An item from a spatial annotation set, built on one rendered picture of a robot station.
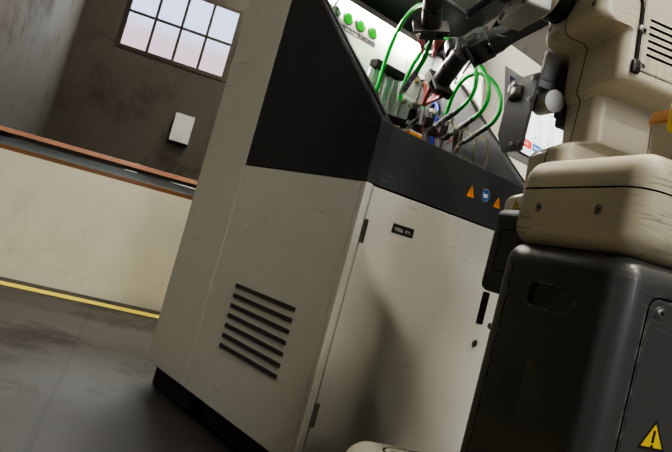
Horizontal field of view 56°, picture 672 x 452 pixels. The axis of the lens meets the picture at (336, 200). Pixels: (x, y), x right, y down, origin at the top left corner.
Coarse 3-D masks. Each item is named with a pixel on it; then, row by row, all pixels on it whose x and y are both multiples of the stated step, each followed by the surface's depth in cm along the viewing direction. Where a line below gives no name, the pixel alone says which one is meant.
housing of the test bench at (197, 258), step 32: (256, 0) 225; (288, 0) 209; (256, 32) 219; (256, 64) 214; (224, 96) 225; (256, 96) 209; (224, 128) 219; (224, 160) 214; (224, 192) 208; (192, 224) 219; (224, 224) 204; (192, 256) 214; (192, 288) 208; (160, 320) 219; (192, 320) 203; (160, 352) 213; (192, 352) 199; (160, 384) 214
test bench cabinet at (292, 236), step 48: (240, 192) 201; (288, 192) 182; (336, 192) 166; (240, 240) 194; (288, 240) 177; (336, 240) 162; (240, 288) 187; (288, 288) 171; (336, 288) 157; (240, 336) 182; (288, 336) 166; (192, 384) 194; (240, 384) 176; (288, 384) 162; (240, 432) 176; (288, 432) 157
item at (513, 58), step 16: (512, 48) 248; (496, 64) 238; (512, 64) 246; (528, 64) 255; (480, 80) 232; (496, 80) 237; (480, 96) 230; (496, 96) 236; (496, 112) 234; (496, 128) 233; (512, 160) 238
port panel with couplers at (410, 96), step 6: (408, 60) 238; (408, 66) 238; (414, 66) 240; (420, 72) 243; (426, 72) 245; (420, 78) 240; (414, 84) 241; (408, 90) 240; (414, 90) 242; (408, 96) 240; (414, 96) 242; (420, 96) 244; (402, 102) 237; (408, 102) 240; (420, 102) 244; (402, 108) 239; (408, 108) 241; (402, 114) 239; (396, 126) 236
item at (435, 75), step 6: (444, 66) 192; (432, 72) 196; (438, 72) 192; (444, 72) 190; (450, 72) 189; (432, 78) 193; (438, 78) 192; (444, 78) 191; (450, 78) 191; (438, 84) 192; (444, 84) 192; (450, 84) 194; (438, 90) 191; (444, 90) 191; (450, 90) 193; (450, 96) 193
